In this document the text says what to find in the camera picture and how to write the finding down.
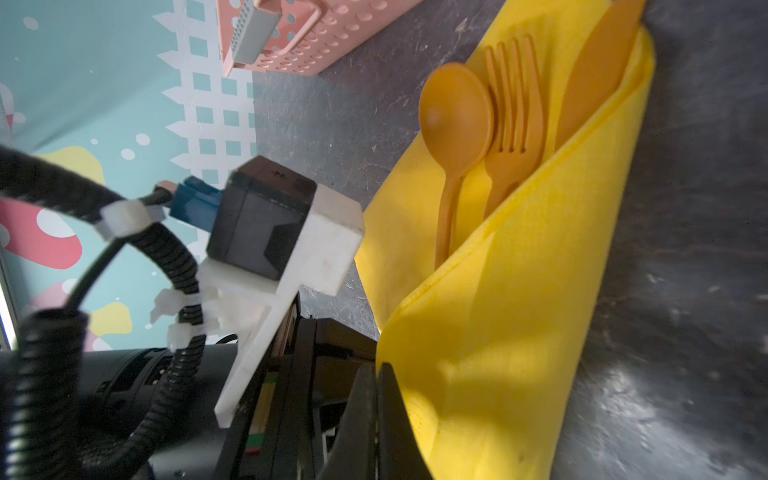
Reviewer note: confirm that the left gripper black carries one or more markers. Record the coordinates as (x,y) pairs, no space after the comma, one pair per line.
(286,423)

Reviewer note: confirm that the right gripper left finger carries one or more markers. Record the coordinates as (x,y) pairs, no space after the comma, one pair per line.
(353,455)

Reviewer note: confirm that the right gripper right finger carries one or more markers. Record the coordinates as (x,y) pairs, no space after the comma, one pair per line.
(399,456)

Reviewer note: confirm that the orange plastic fork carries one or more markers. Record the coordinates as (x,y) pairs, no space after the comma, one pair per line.
(520,130)

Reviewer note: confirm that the orange plastic spoon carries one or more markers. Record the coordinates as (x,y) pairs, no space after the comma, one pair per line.
(457,121)

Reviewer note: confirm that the orange plastic knife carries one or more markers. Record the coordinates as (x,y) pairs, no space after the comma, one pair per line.
(599,67)

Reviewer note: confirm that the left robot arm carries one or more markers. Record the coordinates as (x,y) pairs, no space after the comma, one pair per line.
(68,413)

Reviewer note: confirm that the pink plastic basket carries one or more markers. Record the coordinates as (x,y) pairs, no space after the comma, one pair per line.
(299,37)

